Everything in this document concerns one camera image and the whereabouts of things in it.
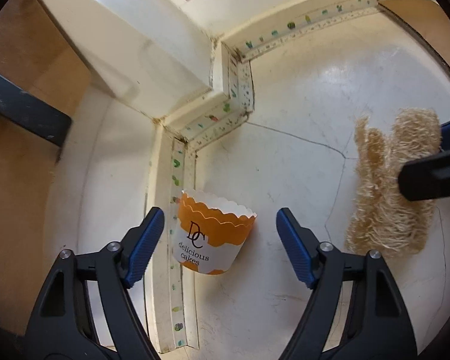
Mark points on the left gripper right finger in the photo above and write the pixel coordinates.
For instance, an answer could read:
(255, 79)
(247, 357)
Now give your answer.
(377, 324)

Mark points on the dark blue bar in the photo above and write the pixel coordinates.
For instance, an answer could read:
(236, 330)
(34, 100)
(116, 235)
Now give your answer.
(33, 114)

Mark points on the patterned sealing tape strip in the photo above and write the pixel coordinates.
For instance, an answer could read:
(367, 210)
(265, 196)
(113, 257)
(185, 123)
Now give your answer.
(299, 78)

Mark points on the beige loofah scrubber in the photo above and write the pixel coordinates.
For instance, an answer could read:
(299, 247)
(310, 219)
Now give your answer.
(383, 219)

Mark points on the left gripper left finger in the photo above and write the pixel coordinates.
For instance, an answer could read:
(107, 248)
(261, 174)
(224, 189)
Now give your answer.
(61, 325)

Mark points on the orange white paper cake cup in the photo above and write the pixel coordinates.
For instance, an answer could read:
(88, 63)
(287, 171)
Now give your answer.
(210, 232)

